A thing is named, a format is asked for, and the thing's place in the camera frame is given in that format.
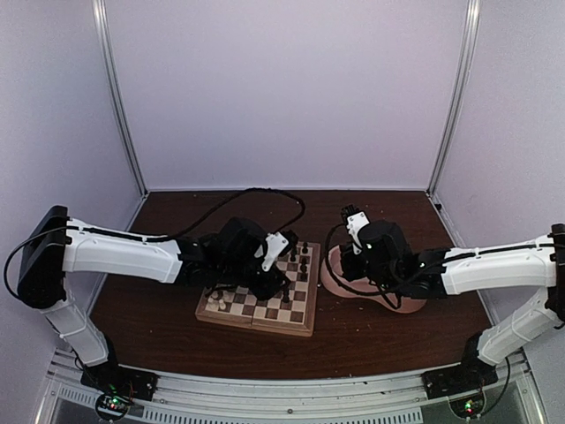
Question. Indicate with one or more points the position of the aluminium frame post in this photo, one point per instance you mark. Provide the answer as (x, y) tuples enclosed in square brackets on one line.
[(117, 101), (463, 72)]

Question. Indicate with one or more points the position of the white chess pieces row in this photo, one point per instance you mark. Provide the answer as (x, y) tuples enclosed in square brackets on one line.
[(220, 298)]

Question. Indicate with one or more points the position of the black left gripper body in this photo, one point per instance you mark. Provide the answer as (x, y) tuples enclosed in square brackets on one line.
[(237, 272)]

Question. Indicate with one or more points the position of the pink plastic double bowl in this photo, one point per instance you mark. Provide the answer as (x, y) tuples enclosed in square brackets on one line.
[(401, 306)]

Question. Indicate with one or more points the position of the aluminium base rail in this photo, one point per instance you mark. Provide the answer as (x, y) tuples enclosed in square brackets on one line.
[(391, 398)]

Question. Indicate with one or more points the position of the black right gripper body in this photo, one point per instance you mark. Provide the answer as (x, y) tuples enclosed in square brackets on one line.
[(376, 275)]

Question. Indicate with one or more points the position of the wooden chess board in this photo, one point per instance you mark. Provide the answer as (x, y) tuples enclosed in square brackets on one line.
[(294, 317)]

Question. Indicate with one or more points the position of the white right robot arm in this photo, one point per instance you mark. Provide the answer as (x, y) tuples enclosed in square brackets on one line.
[(535, 265)]

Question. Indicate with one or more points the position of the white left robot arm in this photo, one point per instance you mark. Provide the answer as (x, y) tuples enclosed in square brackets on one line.
[(60, 245)]

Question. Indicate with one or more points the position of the aluminium frame post right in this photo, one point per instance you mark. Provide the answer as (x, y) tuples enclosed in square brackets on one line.
[(463, 72)]

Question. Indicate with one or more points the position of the aluminium frame post left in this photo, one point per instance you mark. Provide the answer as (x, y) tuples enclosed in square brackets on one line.
[(117, 101)]

